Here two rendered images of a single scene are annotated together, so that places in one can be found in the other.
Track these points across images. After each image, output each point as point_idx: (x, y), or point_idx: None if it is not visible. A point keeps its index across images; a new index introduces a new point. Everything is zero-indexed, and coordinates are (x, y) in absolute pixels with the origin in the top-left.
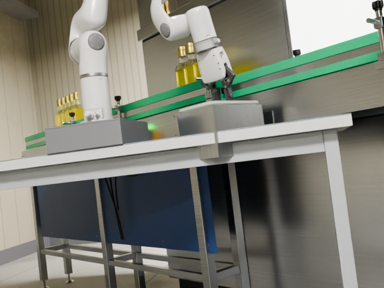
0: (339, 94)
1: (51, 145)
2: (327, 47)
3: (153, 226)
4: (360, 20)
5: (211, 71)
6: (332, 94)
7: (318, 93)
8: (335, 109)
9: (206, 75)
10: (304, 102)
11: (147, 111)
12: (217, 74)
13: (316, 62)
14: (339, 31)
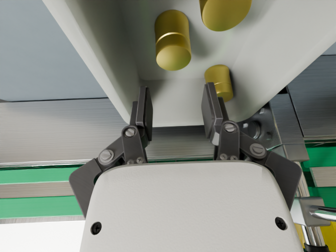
0: (3, 129)
1: None
2: (4, 216)
3: None
4: (45, 250)
5: (169, 225)
6: (15, 131)
7: (38, 136)
8: (20, 109)
9: (227, 210)
10: (69, 126)
11: None
12: (131, 198)
13: (38, 194)
14: (79, 242)
